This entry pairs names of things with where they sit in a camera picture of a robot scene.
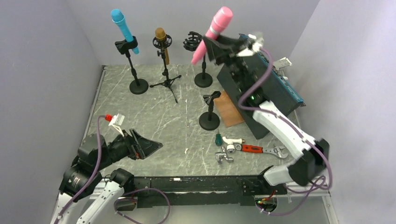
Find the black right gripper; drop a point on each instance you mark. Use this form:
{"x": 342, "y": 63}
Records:
{"x": 221, "y": 50}

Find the pink microphone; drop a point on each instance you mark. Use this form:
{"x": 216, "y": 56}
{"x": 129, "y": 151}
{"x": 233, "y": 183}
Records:
{"x": 219, "y": 23}

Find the white bracket behind rack unit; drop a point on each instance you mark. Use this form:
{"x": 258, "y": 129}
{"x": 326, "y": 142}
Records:
{"x": 282, "y": 63}

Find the green handle screwdriver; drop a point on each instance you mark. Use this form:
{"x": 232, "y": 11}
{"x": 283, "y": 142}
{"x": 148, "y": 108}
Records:
{"x": 218, "y": 139}

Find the red handle adjustable wrench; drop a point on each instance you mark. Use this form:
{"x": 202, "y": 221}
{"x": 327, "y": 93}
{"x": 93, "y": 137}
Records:
{"x": 276, "y": 150}

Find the black clip stand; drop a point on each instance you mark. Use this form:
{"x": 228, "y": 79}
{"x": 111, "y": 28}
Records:
{"x": 209, "y": 120}

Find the white plastic faucet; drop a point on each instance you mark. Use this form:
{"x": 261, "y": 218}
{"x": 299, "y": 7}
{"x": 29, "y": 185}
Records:
{"x": 230, "y": 143}

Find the black front rail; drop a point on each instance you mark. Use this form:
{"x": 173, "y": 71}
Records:
{"x": 198, "y": 190}

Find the white camera mount, right wrist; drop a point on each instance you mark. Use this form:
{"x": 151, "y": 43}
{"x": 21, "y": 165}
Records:
{"x": 252, "y": 45}

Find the blue microphone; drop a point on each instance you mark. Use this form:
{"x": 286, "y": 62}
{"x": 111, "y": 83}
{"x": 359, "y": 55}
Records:
{"x": 119, "y": 19}

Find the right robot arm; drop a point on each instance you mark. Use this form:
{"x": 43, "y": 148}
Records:
{"x": 310, "y": 156}

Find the brown wooden board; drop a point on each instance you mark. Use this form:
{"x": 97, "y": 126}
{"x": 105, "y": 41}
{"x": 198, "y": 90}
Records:
{"x": 227, "y": 110}

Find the black tripod microphone stand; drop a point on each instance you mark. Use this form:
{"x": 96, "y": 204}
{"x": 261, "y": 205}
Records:
{"x": 168, "y": 81}

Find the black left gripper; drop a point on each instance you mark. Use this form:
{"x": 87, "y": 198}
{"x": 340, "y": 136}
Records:
{"x": 146, "y": 147}

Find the gold microphone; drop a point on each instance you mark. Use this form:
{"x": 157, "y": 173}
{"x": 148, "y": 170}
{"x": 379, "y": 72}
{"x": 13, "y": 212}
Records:
{"x": 161, "y": 39}

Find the dark rack unit, blue front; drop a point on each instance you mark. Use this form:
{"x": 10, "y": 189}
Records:
{"x": 274, "y": 88}

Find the white camera mount, left wrist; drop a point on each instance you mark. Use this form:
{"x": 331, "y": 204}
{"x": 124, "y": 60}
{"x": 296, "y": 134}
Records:
{"x": 115, "y": 121}

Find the chrome pipe fitting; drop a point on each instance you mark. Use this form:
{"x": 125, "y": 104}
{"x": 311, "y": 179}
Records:
{"x": 220, "y": 156}

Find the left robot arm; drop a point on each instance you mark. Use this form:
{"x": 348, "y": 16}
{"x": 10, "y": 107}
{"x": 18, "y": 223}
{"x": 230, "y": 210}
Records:
{"x": 81, "y": 179}

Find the white camera mount, wrist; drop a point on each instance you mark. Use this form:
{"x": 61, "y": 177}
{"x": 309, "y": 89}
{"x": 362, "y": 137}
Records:
{"x": 115, "y": 121}
{"x": 252, "y": 45}

